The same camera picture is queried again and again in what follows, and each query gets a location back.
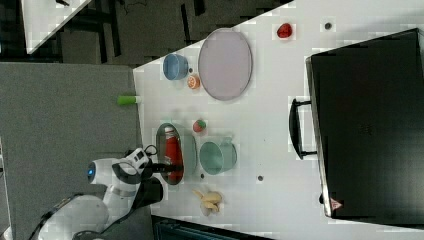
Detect green marker tube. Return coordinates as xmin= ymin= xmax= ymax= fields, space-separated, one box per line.
xmin=117 ymin=96 xmax=141 ymax=106

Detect white side table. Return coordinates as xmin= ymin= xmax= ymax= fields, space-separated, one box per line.
xmin=20 ymin=0 xmax=93 ymax=54

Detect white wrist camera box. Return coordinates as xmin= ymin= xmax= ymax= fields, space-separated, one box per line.
xmin=126 ymin=148 xmax=150 ymax=169

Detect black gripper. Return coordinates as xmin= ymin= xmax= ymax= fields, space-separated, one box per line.
xmin=139 ymin=160 xmax=184 ymax=180

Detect red ketchup bottle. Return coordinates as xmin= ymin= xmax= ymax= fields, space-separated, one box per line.
xmin=165 ymin=126 xmax=184 ymax=185

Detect black microwave oven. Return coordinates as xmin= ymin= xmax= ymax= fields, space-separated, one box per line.
xmin=304 ymin=28 xmax=424 ymax=229

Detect green mug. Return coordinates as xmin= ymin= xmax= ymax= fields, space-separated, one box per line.
xmin=199 ymin=137 xmax=237 ymax=175

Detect black cylinder holder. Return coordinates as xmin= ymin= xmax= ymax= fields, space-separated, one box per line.
xmin=132 ymin=177 xmax=164 ymax=209

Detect green strainer basket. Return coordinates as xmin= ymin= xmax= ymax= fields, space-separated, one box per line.
xmin=156 ymin=123 xmax=197 ymax=185

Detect blue bowl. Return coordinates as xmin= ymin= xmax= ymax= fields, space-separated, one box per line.
xmin=163 ymin=54 xmax=189 ymax=80

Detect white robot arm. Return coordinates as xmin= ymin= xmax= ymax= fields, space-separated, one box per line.
xmin=28 ymin=157 xmax=184 ymax=240

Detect grey round plate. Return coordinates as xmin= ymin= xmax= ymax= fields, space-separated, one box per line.
xmin=198 ymin=28 xmax=253 ymax=101

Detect yellow banana bunch toy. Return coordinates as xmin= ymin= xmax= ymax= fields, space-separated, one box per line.
xmin=192 ymin=190 xmax=222 ymax=216

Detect red green strawberry toy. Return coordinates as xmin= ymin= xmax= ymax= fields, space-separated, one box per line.
xmin=193 ymin=119 xmax=206 ymax=133

